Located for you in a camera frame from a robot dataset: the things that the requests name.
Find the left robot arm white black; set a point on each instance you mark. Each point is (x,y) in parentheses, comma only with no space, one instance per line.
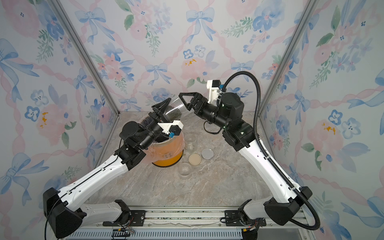
(65,208)

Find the right aluminium corner post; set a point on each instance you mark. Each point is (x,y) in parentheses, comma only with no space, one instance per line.
(291,47)

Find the left aluminium corner post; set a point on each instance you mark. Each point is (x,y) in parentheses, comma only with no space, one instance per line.
(64,19)

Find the aluminium corner post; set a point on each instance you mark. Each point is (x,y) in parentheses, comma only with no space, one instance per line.
(64,19)
(291,47)

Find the glass jar with tea leaves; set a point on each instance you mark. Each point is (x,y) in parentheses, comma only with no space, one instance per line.
(190,142)

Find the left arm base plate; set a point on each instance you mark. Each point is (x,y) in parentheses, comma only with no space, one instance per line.
(135,218)

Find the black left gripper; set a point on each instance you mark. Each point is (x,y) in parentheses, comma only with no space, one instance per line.
(161,111)

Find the aluminium frame rail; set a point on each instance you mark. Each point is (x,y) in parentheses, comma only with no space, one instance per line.
(188,223)

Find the beige jar lid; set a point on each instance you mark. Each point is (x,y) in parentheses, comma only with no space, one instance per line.
(195,159)

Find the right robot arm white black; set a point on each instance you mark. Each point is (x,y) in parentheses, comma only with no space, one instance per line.
(287,196)

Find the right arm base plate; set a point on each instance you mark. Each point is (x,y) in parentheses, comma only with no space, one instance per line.
(235,218)

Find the grey metal jar lid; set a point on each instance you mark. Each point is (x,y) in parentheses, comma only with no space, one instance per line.
(207,154)

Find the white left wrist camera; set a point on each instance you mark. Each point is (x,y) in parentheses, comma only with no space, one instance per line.
(172,129)

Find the orange trash bin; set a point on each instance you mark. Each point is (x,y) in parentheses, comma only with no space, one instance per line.
(168,153)

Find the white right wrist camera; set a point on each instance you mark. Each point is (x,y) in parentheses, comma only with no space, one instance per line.
(215,90)

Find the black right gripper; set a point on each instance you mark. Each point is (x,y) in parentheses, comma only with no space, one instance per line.
(196,102)

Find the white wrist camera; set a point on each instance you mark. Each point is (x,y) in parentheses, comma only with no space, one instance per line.
(215,90)
(172,129)

